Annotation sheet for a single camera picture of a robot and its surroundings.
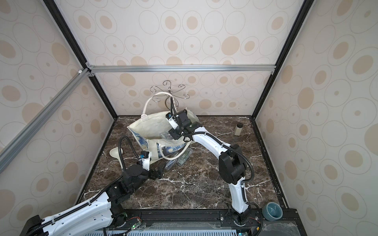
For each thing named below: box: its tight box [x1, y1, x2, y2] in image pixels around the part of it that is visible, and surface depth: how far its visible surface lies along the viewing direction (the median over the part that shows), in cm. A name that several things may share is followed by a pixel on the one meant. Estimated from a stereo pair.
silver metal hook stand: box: [149, 80, 190, 111], surface depth 91 cm
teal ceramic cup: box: [261, 201, 284, 222], surface depth 73 cm
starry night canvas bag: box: [126, 91, 192, 165], surface depth 85 cm
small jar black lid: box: [234, 121, 244, 137], surface depth 105 cm
